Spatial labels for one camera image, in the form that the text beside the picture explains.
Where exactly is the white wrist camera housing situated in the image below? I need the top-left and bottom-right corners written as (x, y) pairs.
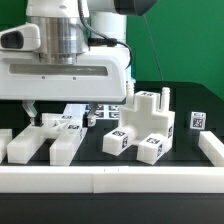
top-left (0, 23), bottom-right (41, 51)

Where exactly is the white front rail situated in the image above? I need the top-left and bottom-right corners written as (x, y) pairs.
top-left (0, 166), bottom-right (224, 193)

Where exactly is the white chair seat part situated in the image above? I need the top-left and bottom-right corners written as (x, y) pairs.
top-left (118, 83), bottom-right (176, 158)

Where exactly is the white block left edge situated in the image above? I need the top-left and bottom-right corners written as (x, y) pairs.
top-left (0, 129), bottom-right (12, 163)

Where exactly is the white thin cable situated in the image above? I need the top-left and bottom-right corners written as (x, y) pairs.
top-left (142, 14), bottom-right (165, 83)

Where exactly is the white chair back frame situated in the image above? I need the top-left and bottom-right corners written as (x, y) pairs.
top-left (7, 113), bottom-right (87, 166)

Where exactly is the white obstacle wall bar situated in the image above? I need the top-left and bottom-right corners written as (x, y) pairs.
top-left (198, 131), bottom-right (224, 167)

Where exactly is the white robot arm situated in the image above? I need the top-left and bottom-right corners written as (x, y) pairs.
top-left (0, 0), bottom-right (157, 127)

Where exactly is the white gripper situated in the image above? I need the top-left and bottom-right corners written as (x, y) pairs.
top-left (0, 47), bottom-right (129, 127)

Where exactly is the white tagged cube far right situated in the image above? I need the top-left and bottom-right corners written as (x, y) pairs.
top-left (190, 112), bottom-right (206, 130)

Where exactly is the white marker sheet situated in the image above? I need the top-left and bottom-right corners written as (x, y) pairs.
top-left (63, 104), bottom-right (119, 120)

